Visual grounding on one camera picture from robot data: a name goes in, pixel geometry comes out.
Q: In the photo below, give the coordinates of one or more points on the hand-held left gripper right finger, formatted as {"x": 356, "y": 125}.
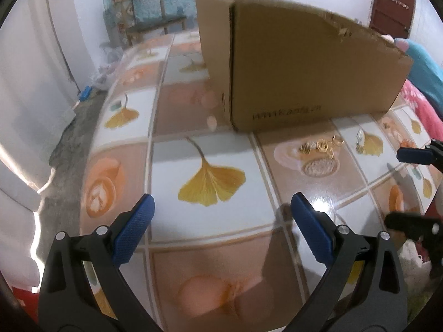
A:
{"x": 311, "y": 230}

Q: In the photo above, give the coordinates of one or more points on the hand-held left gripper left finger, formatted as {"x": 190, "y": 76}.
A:
{"x": 136, "y": 228}

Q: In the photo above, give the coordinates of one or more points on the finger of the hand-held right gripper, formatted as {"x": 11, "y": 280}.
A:
{"x": 412, "y": 154}
{"x": 408, "y": 223}

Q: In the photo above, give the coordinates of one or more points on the cluster of gold rings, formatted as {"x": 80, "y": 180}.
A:
{"x": 320, "y": 146}

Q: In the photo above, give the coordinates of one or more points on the brown cardboard box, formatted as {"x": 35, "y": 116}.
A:
{"x": 311, "y": 69}

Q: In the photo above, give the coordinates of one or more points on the white fluffy blanket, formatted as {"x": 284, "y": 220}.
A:
{"x": 412, "y": 259}

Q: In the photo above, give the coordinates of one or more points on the pink floral blanket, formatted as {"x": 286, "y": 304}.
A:
{"x": 425, "y": 110}

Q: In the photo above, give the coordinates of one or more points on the teal pillow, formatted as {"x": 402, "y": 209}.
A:
{"x": 429, "y": 69}

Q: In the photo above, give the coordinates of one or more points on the small blue floor object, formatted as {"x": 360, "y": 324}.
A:
{"x": 84, "y": 92}

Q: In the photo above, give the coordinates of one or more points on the dark brown door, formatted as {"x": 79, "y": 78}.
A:
{"x": 391, "y": 7}

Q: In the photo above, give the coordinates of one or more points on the clear plastic bag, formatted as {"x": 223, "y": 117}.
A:
{"x": 105, "y": 65}

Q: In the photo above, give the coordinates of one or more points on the white curtain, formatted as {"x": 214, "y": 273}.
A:
{"x": 31, "y": 93}

